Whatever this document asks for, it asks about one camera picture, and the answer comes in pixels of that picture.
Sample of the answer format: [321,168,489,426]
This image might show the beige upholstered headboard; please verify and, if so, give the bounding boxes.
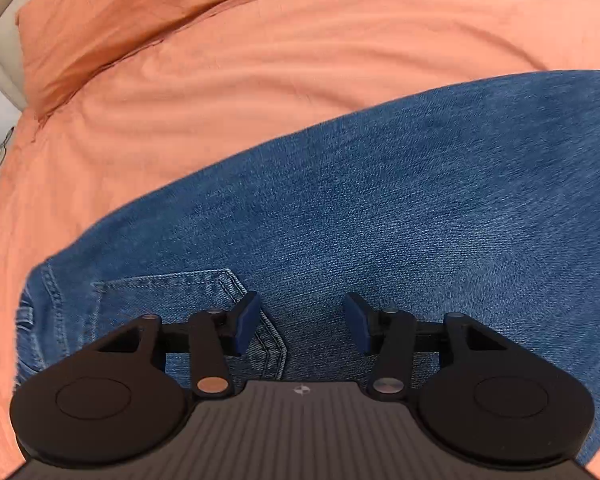
[0,0,48,113]

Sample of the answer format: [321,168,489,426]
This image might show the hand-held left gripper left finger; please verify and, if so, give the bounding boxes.
[86,291,262,402]

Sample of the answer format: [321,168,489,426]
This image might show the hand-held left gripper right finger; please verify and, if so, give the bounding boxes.
[343,291,512,404]

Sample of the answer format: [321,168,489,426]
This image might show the orange bed cover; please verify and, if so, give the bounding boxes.
[0,0,600,480]

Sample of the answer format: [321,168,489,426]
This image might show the blue denim pants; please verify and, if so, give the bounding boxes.
[14,69,600,467]

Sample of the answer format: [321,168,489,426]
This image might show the plain orange pillow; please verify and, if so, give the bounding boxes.
[16,0,313,117]

